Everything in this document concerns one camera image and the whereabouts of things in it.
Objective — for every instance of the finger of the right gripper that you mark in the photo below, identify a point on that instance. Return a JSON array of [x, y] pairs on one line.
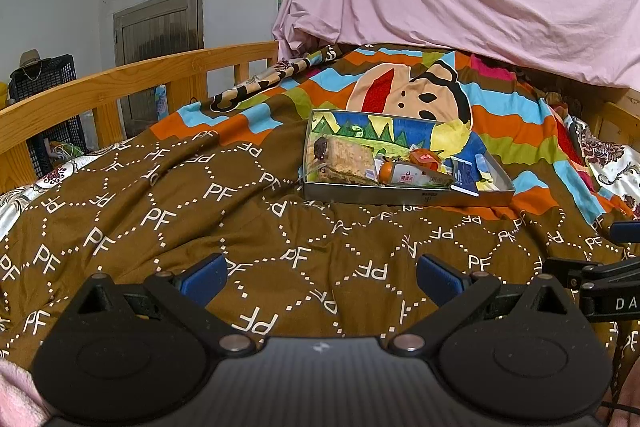
[[625, 232]]

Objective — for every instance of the white green snack packet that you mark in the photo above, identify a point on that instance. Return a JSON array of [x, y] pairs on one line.
[[405, 173]]

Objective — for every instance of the yellow bag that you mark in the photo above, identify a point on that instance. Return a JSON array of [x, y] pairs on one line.
[[4, 95]]

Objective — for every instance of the metal tray with dinosaur picture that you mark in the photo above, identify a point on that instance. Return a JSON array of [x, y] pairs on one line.
[[393, 138]]

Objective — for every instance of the black plastic crate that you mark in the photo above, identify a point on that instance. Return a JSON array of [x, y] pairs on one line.
[[40, 123]]

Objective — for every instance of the rice crisp clear packet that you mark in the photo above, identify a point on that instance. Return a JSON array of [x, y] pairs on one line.
[[348, 162]]

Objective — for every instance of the straw hat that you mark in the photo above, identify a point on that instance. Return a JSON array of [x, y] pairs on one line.
[[30, 58]]

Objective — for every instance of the brown colourful cartoon blanket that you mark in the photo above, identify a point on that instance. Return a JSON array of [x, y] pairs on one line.
[[204, 182]]

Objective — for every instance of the orange tofu snack packet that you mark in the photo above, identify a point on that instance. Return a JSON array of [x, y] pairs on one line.
[[425, 159]]

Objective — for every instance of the floral white pillow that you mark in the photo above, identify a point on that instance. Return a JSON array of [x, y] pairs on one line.
[[613, 168]]

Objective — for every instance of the blue white packet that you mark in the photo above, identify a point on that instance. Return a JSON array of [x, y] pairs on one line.
[[465, 174]]

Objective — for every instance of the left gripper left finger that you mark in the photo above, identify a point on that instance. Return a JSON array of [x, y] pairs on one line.
[[185, 297]]

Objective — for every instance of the small dark date packet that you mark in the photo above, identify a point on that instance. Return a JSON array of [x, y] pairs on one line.
[[321, 147]]

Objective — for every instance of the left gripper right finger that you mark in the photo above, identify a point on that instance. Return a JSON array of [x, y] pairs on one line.
[[461, 300]]

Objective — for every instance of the wooden bed rail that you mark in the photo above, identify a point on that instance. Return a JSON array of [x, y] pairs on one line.
[[183, 74]]

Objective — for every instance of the small orange mandarin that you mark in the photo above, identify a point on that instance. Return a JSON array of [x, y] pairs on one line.
[[386, 172]]

